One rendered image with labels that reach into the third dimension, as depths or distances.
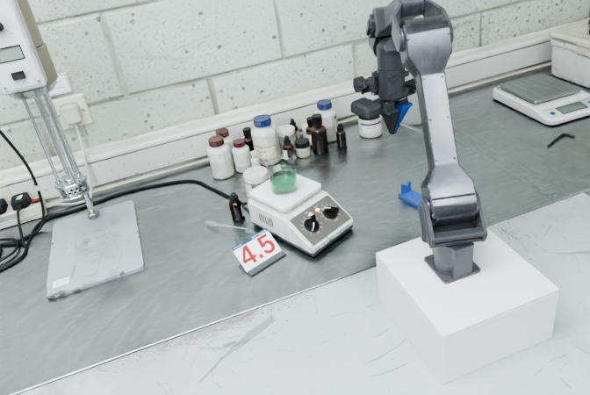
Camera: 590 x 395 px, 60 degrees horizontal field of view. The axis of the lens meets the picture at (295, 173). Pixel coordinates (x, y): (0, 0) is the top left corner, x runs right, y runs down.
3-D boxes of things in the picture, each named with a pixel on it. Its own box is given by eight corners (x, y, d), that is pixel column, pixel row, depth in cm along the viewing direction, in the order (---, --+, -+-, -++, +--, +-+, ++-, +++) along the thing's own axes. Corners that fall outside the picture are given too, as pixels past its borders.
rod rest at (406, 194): (441, 208, 114) (441, 195, 112) (429, 214, 112) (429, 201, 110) (408, 191, 121) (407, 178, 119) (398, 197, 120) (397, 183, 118)
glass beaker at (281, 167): (265, 197, 111) (259, 162, 107) (277, 182, 116) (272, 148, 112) (295, 200, 109) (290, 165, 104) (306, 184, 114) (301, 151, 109)
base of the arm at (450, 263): (481, 271, 80) (484, 241, 77) (444, 284, 79) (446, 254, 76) (456, 246, 86) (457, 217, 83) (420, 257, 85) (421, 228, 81)
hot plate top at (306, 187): (323, 187, 113) (323, 183, 112) (284, 213, 106) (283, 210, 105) (286, 172, 121) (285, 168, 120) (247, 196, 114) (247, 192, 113)
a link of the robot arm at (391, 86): (434, 58, 110) (413, 53, 114) (366, 82, 102) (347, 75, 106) (433, 94, 114) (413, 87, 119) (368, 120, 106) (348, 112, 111)
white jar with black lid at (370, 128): (357, 130, 153) (356, 107, 149) (380, 126, 153) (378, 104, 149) (361, 140, 147) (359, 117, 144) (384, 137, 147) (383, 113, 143)
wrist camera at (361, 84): (394, 66, 112) (373, 61, 117) (369, 75, 108) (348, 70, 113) (395, 92, 114) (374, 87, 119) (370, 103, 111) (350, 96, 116)
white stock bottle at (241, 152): (244, 175, 139) (238, 147, 134) (232, 170, 141) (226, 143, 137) (256, 167, 142) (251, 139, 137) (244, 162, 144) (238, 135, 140)
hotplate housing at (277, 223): (355, 227, 112) (352, 197, 108) (313, 259, 104) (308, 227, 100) (285, 196, 126) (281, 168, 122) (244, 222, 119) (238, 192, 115)
